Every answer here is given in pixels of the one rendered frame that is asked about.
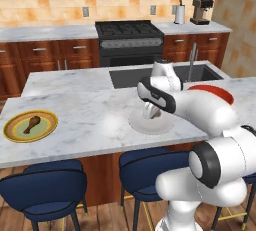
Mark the beige black coffee machine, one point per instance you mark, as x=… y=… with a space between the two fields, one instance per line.
x=201 y=11

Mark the dark blue bar stool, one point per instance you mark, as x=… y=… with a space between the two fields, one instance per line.
x=43 y=188
x=143 y=171
x=250 y=191

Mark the brown wooden base cupboards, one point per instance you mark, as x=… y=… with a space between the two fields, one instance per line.
x=186 y=46
x=40 y=61

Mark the brown chicken drumstick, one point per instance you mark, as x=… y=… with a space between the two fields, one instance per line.
x=32 y=123

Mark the red bowl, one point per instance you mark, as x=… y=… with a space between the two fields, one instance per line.
x=215 y=90

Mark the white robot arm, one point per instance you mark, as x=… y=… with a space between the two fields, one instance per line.
x=213 y=161

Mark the dark kitchen sink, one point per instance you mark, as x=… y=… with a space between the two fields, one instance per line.
x=130 y=76

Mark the black stove with oven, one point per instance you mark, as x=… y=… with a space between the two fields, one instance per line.
x=130 y=43

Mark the white paper towel roll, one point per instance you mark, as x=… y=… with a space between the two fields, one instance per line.
x=179 y=14

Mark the grey sink tap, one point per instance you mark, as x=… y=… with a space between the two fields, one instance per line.
x=191 y=60

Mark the yellow green rimmed plate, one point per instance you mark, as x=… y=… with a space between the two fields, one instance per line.
x=20 y=131

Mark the white round plate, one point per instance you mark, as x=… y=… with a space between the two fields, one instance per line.
x=150 y=126

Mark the grey wall socket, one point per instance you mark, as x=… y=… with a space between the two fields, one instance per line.
x=85 y=11
x=153 y=9
x=174 y=9

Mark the brown wooden island base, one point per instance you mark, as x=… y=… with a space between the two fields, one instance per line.
x=103 y=178

